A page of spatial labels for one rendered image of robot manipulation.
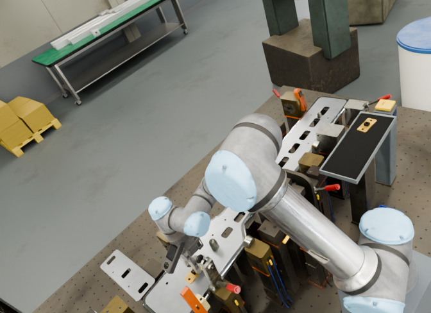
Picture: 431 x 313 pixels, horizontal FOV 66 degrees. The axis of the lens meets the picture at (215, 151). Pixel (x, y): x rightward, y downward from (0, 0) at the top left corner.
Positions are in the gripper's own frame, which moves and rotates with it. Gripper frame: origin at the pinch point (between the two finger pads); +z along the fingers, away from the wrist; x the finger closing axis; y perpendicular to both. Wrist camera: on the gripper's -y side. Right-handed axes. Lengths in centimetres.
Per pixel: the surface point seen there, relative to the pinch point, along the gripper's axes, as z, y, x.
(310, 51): 42, 242, 87
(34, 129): 84, 59, 450
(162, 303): 2.6, -15.3, 2.7
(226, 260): 2.2, 10.0, -7.7
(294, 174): -17, 44, -21
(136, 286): 2.6, -16.7, 17.7
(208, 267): -18.0, -1.2, -17.6
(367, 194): 9, 66, -37
